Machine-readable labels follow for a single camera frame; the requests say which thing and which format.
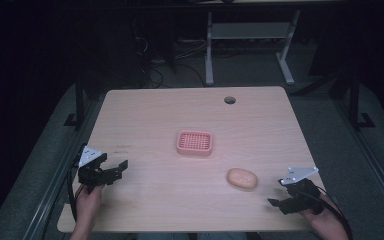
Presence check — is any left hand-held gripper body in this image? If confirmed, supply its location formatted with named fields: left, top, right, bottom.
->
left=77, top=145, right=113, bottom=194

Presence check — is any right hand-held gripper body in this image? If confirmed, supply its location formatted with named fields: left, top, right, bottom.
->
left=278, top=166, right=325, bottom=215

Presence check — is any orange oval soap bar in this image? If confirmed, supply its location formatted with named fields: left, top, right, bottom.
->
left=226, top=167, right=259, bottom=191

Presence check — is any pink slotted soap dish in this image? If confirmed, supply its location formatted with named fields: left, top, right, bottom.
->
left=175, top=129, right=214, bottom=158

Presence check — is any person's left hand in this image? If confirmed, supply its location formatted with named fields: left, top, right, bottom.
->
left=73, top=184, right=105, bottom=234

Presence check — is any person's right hand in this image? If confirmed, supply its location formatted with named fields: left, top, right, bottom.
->
left=299, top=194, right=350, bottom=240

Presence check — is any black metal stand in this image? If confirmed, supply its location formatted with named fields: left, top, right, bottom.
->
left=344, top=64, right=377, bottom=132
left=63, top=71, right=89, bottom=132

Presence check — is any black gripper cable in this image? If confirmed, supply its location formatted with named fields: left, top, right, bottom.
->
left=314, top=185, right=354, bottom=240
left=66, top=153, right=85, bottom=222

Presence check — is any grey metal rail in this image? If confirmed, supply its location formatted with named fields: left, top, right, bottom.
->
left=21, top=94, right=106, bottom=240
left=331, top=98, right=384, bottom=221

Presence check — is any tangle of floor cables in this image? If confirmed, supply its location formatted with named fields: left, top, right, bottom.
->
left=131, top=31, right=209, bottom=89

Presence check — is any white metal table frame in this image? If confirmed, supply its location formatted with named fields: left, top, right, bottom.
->
left=204, top=9, right=302, bottom=87

